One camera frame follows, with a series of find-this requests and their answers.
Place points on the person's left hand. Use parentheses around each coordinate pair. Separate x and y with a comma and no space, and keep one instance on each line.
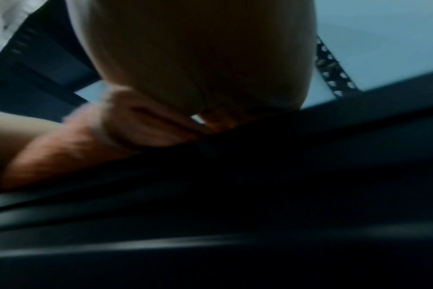
(131,121)

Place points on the person's right hand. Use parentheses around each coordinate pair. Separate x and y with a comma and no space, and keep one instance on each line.
(202,50)

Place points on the black fabric sheet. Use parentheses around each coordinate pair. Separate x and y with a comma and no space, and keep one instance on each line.
(259,203)

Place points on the person's left forearm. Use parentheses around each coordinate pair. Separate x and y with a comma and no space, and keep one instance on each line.
(48,152)

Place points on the black slatted crate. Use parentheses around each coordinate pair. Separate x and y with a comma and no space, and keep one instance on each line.
(38,70)

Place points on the white cloth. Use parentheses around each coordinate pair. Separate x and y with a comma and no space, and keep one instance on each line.
(7,22)

